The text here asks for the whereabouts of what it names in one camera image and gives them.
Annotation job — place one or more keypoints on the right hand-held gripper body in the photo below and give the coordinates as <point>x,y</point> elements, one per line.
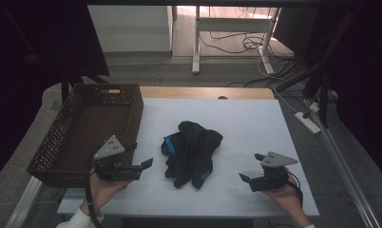
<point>273,177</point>

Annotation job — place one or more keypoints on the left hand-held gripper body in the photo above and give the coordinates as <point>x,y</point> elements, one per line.
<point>111,158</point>

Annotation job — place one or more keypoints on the black sock with blue stripes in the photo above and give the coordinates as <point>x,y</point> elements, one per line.
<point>181,152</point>

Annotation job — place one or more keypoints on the brown wicker basket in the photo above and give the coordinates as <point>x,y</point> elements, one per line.
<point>87,126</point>

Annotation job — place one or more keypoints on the black and blue gloves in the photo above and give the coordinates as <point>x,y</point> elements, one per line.
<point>208,142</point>

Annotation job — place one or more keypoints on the person's right hand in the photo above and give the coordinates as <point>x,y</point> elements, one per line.
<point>289,199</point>

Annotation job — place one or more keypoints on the person's left hand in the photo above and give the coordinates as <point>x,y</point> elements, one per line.
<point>99,193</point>

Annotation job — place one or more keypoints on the white table mat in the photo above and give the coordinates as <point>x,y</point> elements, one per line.
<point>249,126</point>

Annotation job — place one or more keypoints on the white power strip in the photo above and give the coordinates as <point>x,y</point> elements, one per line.
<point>307,123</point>

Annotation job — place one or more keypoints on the wooden table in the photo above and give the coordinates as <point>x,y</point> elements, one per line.
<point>195,92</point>

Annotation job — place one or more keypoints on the black stand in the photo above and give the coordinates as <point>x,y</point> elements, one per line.
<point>322,91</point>

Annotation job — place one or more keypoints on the white cabinet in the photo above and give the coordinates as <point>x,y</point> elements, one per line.
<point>130,28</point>

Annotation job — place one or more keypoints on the dark curtain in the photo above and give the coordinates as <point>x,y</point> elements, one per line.
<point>37,41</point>

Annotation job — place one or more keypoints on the metal rail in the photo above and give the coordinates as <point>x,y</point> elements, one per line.
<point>344,164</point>
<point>22,204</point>

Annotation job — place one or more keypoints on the white desk frame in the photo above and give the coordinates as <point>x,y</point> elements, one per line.
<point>233,23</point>

